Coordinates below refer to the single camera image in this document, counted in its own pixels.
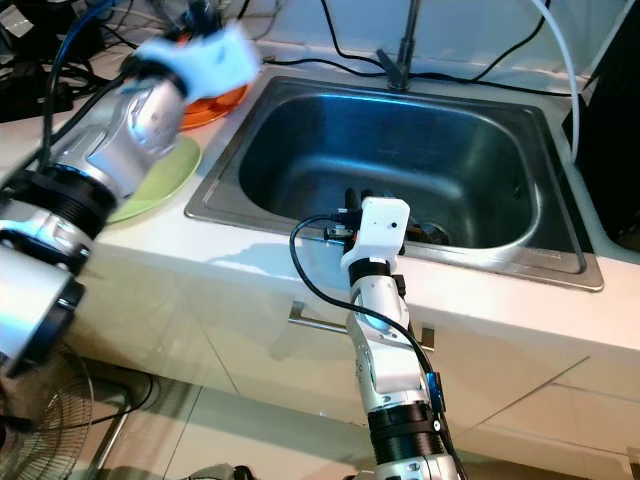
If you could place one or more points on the light green plate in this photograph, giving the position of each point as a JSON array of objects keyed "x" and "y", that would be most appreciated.
[{"x": 160, "y": 185}]

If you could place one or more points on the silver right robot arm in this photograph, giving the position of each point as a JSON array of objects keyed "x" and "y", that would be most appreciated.
[{"x": 385, "y": 340}]

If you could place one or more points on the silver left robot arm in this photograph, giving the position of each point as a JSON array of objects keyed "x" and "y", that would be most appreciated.
[{"x": 50, "y": 250}]

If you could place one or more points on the stainless steel sink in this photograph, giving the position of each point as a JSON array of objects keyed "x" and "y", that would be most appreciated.
[{"x": 410, "y": 150}]

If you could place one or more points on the chrome faucet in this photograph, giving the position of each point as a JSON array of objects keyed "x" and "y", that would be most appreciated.
[{"x": 405, "y": 50}]

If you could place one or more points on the black power adapter box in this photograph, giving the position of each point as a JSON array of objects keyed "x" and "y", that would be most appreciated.
[{"x": 40, "y": 30}]

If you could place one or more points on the black power strip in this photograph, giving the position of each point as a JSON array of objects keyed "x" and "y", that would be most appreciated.
[{"x": 35, "y": 95}]

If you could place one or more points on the black appliance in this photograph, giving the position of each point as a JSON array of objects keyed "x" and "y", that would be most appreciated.
[{"x": 610, "y": 120}]

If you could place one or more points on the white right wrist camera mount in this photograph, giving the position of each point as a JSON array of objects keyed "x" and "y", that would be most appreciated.
[{"x": 380, "y": 228}]

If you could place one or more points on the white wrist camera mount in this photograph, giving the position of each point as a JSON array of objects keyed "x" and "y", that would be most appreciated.
[
  {"x": 200, "y": 60},
  {"x": 380, "y": 228}
]

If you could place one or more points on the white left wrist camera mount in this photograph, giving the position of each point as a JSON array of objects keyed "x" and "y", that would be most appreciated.
[{"x": 200, "y": 60}]

